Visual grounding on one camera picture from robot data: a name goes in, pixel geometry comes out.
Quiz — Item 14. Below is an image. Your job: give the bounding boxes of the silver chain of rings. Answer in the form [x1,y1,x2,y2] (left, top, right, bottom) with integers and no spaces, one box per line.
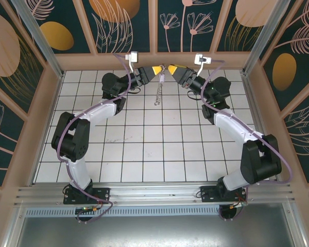
[153,63,168,107]

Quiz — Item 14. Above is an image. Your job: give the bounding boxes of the grey metal sheet panel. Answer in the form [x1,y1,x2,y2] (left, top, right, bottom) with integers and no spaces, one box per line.
[14,215,303,247]

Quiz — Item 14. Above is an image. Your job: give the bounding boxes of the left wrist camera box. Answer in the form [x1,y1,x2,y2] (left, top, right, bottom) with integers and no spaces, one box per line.
[125,51,140,74]

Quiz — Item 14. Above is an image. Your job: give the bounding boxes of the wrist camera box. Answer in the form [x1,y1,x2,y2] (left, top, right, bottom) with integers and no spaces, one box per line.
[194,53,212,77]
[125,51,140,74]

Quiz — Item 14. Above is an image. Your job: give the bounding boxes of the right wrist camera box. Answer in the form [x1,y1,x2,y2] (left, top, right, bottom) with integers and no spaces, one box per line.
[194,53,212,77]

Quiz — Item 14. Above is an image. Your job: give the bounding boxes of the aluminium side rail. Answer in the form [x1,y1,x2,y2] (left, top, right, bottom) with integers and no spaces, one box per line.
[241,73,283,184]

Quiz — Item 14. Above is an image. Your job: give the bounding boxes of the aluminium corner post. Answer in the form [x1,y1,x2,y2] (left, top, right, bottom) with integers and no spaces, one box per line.
[242,0,284,76]
[11,0,64,78]

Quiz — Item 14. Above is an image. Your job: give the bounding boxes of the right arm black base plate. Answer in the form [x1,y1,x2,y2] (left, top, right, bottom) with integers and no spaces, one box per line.
[200,185,248,204]

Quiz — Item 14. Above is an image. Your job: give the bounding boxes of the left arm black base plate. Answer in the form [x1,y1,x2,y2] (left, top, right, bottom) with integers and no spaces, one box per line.
[63,187,111,205]

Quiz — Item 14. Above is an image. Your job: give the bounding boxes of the aluminium front rail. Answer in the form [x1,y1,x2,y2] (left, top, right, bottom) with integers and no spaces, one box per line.
[14,181,297,207]

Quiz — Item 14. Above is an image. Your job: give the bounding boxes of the slotted grey cable duct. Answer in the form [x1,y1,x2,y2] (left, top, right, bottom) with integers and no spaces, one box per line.
[23,207,289,217]

